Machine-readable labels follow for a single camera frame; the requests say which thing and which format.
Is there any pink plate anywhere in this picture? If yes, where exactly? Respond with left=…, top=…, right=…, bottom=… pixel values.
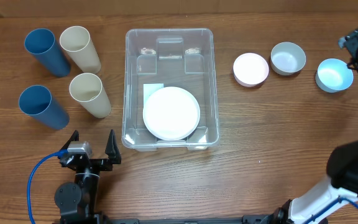
left=142, top=86, right=201, bottom=141

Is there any light blue bowl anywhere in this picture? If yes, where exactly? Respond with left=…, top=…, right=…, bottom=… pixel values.
left=315, top=58, right=354, bottom=93

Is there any right blue cable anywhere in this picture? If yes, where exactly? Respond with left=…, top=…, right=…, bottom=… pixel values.
left=303, top=0, right=358, bottom=224

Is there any pink bowl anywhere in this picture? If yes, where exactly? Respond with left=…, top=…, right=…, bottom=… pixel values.
left=232, top=53, right=269, bottom=87

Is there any blue cup upper left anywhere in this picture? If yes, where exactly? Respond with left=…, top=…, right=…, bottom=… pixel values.
left=24, top=28, right=71, bottom=77

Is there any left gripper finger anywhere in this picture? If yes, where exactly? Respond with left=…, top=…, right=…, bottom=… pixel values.
left=105, top=129, right=121, bottom=164
left=60, top=130, right=79, bottom=151

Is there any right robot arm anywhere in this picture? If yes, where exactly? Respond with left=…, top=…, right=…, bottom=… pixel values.
left=261, top=28, right=358, bottom=223

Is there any clear plastic storage bin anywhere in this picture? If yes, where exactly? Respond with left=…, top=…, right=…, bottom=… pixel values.
left=121, top=28, right=219, bottom=151

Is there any blue cable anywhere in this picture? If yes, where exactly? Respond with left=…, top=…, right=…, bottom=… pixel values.
left=303, top=0, right=358, bottom=224
left=26, top=149, right=69, bottom=224

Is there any beige cup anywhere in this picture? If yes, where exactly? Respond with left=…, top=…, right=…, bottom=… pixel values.
left=59, top=26, right=101, bottom=74
left=69, top=73, right=112, bottom=118

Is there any blue cup lower left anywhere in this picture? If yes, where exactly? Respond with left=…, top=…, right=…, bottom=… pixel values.
left=19, top=85, right=70, bottom=129

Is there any left blue cable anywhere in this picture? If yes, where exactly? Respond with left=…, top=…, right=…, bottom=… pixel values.
left=26, top=149, right=69, bottom=224

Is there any white label in bin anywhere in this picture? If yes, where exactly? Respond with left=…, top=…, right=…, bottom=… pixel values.
left=143, top=83, right=164, bottom=104

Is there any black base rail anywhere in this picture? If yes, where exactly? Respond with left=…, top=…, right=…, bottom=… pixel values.
left=110, top=215, right=273, bottom=224

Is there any blue cup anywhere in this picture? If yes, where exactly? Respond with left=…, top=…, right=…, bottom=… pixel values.
left=24, top=28, right=71, bottom=77
left=19, top=85, right=70, bottom=129

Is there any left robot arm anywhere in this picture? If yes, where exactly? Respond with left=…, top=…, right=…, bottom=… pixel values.
left=54, top=130, right=121, bottom=224

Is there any grey bowl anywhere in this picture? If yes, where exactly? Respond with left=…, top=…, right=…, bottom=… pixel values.
left=270, top=42, right=306, bottom=76

